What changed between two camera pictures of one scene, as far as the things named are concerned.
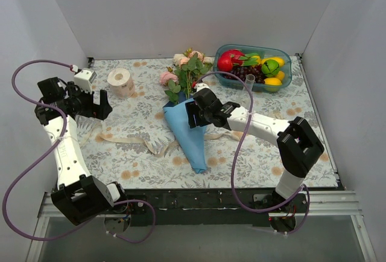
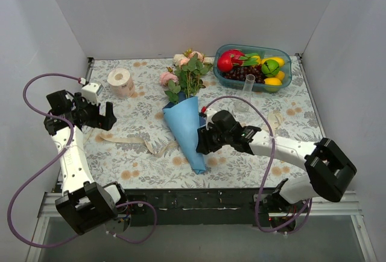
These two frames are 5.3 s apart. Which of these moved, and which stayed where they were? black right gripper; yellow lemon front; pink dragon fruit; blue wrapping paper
Moved: black right gripper
Stayed: yellow lemon front; pink dragon fruit; blue wrapping paper
